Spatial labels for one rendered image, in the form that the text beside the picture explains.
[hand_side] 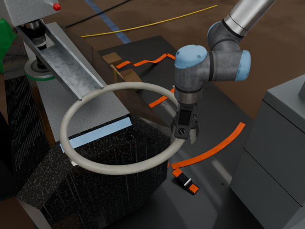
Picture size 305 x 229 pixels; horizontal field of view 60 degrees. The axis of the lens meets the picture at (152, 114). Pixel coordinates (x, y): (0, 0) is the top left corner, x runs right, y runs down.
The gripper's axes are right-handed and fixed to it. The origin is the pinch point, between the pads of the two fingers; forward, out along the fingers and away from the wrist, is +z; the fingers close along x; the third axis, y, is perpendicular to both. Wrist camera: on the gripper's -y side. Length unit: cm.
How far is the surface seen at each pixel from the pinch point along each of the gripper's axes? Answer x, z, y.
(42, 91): 71, -1, 16
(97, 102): 42.4, 0.7, 15.5
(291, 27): -91, 75, 300
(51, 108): 61, 0, 7
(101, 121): 36.2, 1.5, 5.0
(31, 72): 82, -4, 25
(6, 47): 193, 42, 119
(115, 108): 33.1, 1.3, 13.7
